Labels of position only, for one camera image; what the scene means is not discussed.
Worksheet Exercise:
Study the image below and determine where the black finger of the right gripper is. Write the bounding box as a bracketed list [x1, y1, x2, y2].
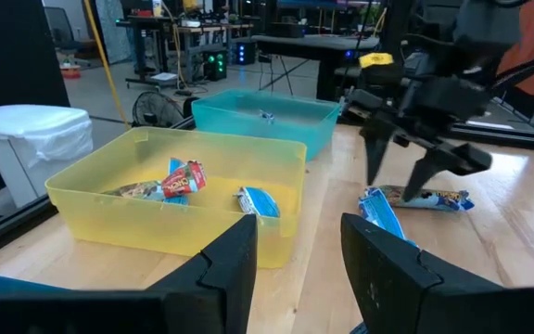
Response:
[359, 115, 396, 186]
[400, 142, 493, 203]

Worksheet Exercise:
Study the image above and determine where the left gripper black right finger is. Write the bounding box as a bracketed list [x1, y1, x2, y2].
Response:
[340, 212, 509, 334]

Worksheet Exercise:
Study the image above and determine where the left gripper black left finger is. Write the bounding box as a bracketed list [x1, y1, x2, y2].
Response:
[148, 215, 259, 334]

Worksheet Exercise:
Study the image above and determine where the oatmeal raisin granola bar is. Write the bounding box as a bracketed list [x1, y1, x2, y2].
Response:
[358, 186, 419, 248]
[377, 184, 477, 213]

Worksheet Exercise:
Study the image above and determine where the red wrapper granola bar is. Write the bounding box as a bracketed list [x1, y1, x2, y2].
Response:
[161, 160, 208, 199]

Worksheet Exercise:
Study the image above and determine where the brown snack packet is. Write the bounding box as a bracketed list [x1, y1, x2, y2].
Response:
[102, 179, 166, 203]

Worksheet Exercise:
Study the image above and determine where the yellow tag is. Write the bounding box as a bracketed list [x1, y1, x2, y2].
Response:
[358, 51, 395, 70]

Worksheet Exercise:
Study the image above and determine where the teal plastic bin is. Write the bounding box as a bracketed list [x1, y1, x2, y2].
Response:
[191, 88, 342, 162]

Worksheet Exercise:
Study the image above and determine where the dark grey desk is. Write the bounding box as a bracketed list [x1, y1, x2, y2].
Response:
[251, 33, 382, 101]

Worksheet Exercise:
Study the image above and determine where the yellow plastic bin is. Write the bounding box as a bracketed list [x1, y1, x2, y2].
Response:
[44, 125, 309, 270]

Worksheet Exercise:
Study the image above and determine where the black device with blue lights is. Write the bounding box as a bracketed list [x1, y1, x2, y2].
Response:
[234, 39, 259, 66]

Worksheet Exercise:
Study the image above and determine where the computer tower with green lights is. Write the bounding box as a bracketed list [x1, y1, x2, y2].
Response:
[201, 48, 229, 83]

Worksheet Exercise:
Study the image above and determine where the black floor fan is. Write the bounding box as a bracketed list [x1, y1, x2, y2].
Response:
[131, 89, 186, 129]

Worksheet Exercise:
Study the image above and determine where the cluttered workbench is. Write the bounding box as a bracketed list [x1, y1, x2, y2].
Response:
[116, 13, 255, 90]

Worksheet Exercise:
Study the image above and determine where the white trash can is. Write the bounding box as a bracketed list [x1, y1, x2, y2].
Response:
[0, 103, 95, 209]

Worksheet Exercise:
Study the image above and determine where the red floor object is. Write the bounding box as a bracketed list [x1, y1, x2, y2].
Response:
[59, 63, 83, 81]

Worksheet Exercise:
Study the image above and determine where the black office chair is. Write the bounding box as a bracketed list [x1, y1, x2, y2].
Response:
[43, 6, 88, 59]

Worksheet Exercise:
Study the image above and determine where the black folding room divider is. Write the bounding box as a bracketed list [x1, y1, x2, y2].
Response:
[0, 0, 71, 205]

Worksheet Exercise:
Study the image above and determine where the yellow hanging cable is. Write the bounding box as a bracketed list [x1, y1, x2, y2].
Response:
[83, 0, 133, 130]

